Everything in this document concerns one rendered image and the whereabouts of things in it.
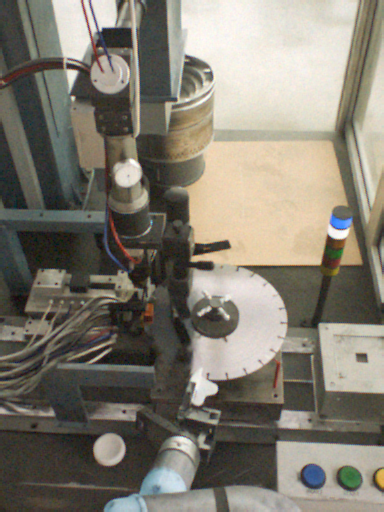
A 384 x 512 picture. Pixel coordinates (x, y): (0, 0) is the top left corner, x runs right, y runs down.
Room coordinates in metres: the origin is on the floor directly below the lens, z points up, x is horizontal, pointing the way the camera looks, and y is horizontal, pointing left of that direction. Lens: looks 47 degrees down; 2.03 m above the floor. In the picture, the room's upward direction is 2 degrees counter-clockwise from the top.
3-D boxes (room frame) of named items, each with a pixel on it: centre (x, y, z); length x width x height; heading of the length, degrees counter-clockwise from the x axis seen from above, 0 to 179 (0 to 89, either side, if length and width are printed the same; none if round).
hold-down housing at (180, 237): (0.78, 0.02, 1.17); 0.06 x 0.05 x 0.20; 76
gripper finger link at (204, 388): (0.61, -0.02, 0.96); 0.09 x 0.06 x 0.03; 164
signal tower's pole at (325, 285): (0.91, -0.33, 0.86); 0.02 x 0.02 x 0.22
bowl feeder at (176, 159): (1.58, 0.06, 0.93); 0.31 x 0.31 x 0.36
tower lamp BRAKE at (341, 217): (0.91, -0.33, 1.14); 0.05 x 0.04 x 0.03; 175
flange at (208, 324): (0.80, -0.05, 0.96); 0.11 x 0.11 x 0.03
